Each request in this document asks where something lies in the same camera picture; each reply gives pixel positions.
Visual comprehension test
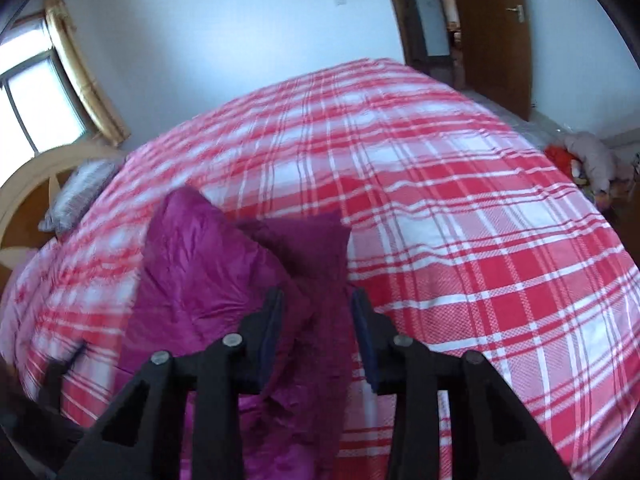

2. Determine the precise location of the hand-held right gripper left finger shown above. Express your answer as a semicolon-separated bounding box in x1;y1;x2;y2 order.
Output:
60;287;287;480

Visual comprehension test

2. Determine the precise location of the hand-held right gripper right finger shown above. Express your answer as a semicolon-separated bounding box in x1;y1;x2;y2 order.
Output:
349;287;572;480

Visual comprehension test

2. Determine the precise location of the magenta padded jacket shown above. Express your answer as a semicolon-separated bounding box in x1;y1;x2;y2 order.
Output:
122;185;402;480

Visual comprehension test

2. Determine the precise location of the pink folded quilt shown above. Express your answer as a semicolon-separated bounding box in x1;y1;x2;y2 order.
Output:
0;239;62;363

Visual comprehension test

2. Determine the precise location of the red plaid bed blanket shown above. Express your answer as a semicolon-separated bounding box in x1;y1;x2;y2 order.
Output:
0;57;640;480

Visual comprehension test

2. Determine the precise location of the grey patterned pillow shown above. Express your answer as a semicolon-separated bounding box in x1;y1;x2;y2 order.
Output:
39;157;127;235

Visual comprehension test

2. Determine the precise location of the cream wooden headboard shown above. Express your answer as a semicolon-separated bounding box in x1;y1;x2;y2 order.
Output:
0;142;127;283

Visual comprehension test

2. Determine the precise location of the red stuffed toy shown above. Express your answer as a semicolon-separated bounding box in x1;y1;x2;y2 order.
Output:
543;144;584;177

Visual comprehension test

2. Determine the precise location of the brown wooden door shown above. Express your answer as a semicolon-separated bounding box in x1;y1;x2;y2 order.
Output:
445;0;532;122

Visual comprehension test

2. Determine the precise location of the yellow curtain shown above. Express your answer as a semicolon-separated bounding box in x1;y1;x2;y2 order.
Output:
44;0;132;147

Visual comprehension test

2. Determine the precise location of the window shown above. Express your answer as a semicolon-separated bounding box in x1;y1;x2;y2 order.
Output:
0;25;97;155

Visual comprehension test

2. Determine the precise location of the dark door frame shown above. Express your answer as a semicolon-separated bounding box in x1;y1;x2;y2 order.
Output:
379;0;457;81

